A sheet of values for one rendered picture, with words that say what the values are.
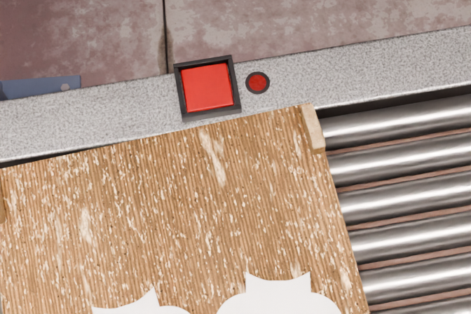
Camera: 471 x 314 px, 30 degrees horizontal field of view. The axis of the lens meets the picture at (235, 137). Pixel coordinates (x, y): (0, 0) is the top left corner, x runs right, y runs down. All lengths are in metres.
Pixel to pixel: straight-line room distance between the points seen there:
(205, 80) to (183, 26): 1.09
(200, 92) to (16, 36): 1.20
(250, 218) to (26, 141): 0.30
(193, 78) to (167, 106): 0.05
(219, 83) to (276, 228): 0.20
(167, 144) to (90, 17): 1.19
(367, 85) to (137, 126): 0.30
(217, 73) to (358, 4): 1.16
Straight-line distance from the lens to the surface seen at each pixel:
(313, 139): 1.05
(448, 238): 1.09
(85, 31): 2.23
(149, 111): 1.12
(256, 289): 1.02
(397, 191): 1.09
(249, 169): 1.06
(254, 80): 1.13
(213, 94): 1.11
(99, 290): 1.04
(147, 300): 1.02
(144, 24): 2.21
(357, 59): 1.15
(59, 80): 2.17
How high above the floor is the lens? 1.95
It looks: 70 degrees down
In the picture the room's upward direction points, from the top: 2 degrees counter-clockwise
